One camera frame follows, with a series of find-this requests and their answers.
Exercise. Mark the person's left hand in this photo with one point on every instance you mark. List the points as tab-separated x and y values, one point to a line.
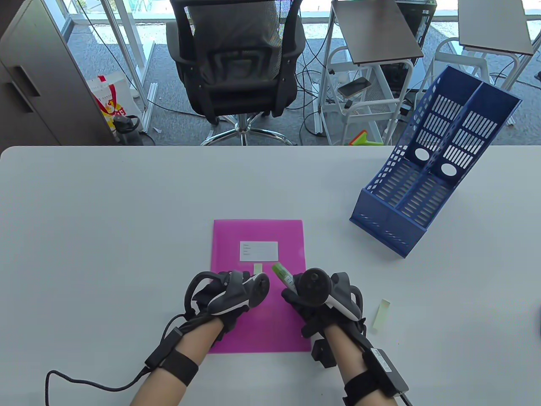
228	319

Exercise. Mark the person's right hand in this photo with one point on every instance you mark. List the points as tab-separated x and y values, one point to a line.
312	321

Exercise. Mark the black handheld controller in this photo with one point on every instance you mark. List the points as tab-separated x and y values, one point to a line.
312	286
236	296

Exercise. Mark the pink L-shaped folder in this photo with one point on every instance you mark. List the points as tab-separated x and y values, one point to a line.
262	334

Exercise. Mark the green glue stick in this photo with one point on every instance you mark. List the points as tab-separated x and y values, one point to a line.
280	270

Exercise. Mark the green sticky note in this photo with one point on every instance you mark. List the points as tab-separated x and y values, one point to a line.
380	316

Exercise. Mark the person's left forearm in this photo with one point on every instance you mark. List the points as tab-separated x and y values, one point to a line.
198	338

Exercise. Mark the person's right forearm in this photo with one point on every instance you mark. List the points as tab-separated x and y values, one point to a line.
342	359

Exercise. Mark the black wrist sensor box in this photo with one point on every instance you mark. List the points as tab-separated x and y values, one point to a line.
164	347
386	372

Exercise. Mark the blue plastic file rack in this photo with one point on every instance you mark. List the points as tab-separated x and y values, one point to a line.
389	230

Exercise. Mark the green and red plastic tool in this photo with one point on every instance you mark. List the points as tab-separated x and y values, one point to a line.
364	141

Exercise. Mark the white power strip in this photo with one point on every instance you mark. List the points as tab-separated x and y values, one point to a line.
318	123

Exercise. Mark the black water bottle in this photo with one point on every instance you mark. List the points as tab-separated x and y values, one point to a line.
127	131

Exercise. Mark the white rolling cart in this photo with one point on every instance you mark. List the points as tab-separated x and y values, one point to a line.
380	105

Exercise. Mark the black mesh office chair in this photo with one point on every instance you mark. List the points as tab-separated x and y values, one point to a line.
236	91

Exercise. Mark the black smartphone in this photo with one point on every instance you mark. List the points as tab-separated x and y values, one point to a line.
354	87

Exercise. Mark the red and white shopping bag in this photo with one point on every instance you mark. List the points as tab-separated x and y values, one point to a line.
110	101

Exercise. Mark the brown-top side table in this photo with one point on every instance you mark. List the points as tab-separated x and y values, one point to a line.
494	25
376	34

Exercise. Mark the tall storage cabinet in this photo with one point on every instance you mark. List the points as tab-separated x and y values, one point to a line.
42	84

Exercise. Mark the black computer tower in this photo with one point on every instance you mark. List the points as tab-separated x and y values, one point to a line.
422	21

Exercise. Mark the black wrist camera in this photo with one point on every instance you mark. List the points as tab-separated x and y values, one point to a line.
322	354

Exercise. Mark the white metal table frame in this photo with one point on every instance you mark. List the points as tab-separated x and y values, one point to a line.
148	105

